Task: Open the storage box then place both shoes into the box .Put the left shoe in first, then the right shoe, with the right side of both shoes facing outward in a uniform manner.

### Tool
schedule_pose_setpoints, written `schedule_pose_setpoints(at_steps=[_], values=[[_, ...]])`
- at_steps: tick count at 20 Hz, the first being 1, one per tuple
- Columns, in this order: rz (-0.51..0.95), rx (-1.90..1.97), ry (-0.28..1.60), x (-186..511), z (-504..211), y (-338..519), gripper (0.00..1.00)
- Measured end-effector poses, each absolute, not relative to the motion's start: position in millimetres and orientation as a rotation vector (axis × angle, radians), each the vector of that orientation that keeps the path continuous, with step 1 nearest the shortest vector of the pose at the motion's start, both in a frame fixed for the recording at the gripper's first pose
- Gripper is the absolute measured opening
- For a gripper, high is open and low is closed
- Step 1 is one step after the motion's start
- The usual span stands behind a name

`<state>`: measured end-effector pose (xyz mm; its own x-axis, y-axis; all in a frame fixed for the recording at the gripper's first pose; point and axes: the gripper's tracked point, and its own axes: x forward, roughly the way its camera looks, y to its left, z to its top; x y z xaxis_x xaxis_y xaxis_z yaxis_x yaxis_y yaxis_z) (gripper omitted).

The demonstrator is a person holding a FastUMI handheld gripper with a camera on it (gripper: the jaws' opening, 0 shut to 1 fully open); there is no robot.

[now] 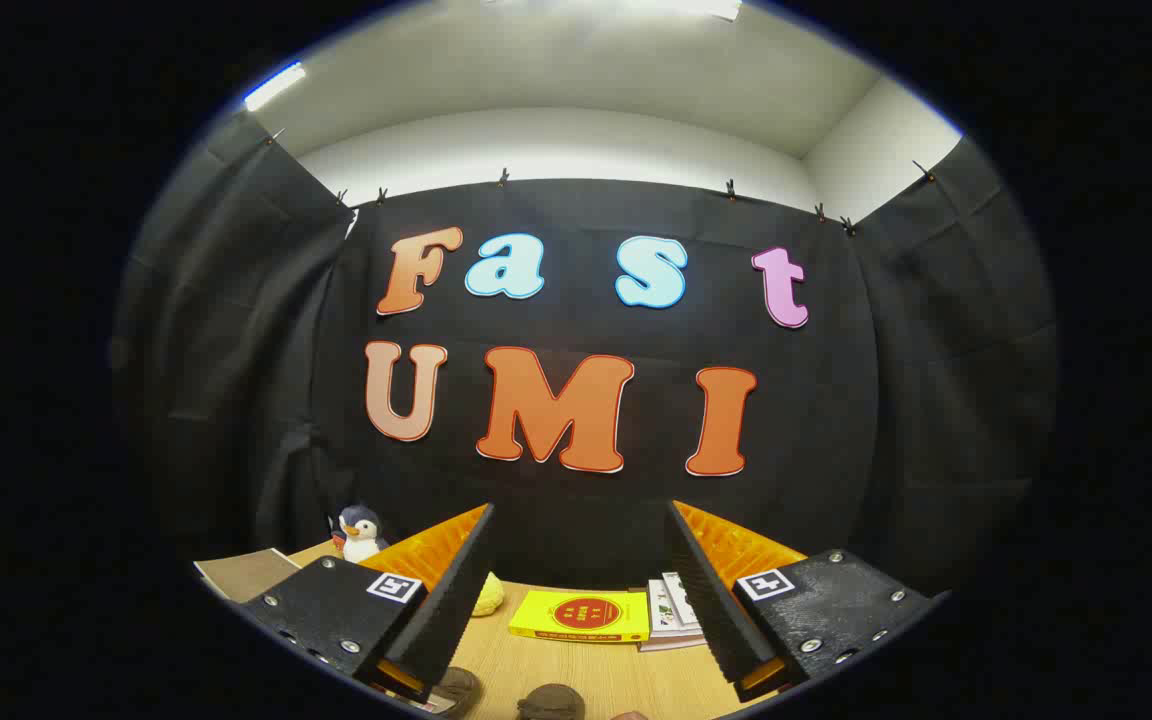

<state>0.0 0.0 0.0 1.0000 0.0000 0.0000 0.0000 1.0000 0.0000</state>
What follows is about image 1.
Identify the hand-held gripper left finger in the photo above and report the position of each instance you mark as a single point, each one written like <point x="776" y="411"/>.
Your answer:
<point x="441" y="620"/>

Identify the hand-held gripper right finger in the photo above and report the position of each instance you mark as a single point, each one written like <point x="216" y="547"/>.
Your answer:
<point x="721" y="620"/>

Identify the dark brown shoe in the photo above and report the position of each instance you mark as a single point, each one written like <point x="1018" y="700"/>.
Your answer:
<point x="551" y="703"/>
<point x="458" y="690"/>

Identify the beige fabric storage box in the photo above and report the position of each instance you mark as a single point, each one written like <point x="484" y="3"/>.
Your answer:
<point x="246" y="573"/>

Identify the white book bird print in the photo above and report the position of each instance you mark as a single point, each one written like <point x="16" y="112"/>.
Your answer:
<point x="681" y="598"/>

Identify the yellow round plush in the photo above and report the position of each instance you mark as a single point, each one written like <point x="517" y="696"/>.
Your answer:
<point x="488" y="596"/>

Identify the plain white book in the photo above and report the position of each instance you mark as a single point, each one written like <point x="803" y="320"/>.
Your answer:
<point x="671" y="641"/>

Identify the white book printed cover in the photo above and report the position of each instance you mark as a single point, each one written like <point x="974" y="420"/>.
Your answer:
<point x="660" y="606"/>

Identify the penguin plush toy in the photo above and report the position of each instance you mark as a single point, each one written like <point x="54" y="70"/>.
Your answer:
<point x="362" y="540"/>

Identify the yellow book red circle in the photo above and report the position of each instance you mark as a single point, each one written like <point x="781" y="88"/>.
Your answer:
<point x="581" y="615"/>

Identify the long ceiling light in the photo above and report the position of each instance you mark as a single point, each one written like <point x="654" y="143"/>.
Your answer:
<point x="686" y="8"/>
<point x="274" y="86"/>

